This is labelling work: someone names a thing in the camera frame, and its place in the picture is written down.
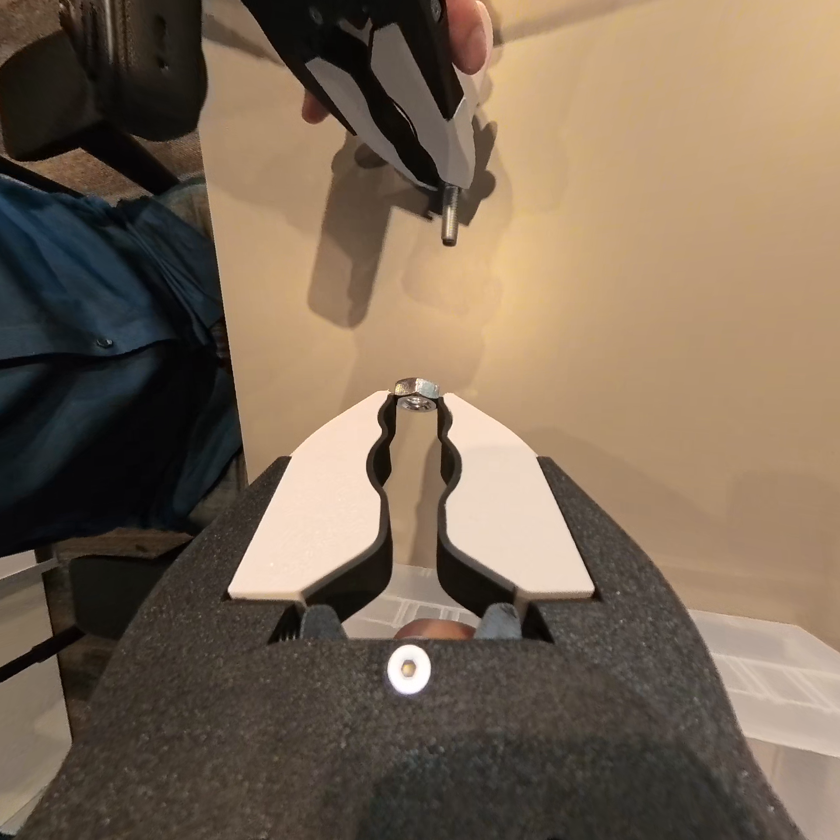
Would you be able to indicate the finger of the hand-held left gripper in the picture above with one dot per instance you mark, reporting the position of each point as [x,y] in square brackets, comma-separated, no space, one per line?
[348,98]
[420,105]

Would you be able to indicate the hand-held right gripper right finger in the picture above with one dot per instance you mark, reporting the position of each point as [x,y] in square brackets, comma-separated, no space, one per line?
[518,518]

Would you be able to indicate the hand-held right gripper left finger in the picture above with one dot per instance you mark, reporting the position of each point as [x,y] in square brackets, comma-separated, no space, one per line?
[315,512]

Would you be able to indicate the steel hex bolt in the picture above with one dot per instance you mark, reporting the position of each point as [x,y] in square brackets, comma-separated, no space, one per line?
[449,216]

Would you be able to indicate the steel hex nut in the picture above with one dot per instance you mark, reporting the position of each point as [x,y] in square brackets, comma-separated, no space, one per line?
[413,386]

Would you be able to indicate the person's left hand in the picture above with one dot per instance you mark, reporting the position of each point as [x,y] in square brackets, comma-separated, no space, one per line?
[469,33]

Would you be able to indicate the person's black office chair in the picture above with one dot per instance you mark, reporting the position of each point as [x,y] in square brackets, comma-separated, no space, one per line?
[131,79]

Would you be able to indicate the clear plastic bin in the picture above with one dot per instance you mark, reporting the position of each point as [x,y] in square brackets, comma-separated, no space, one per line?
[774,689]

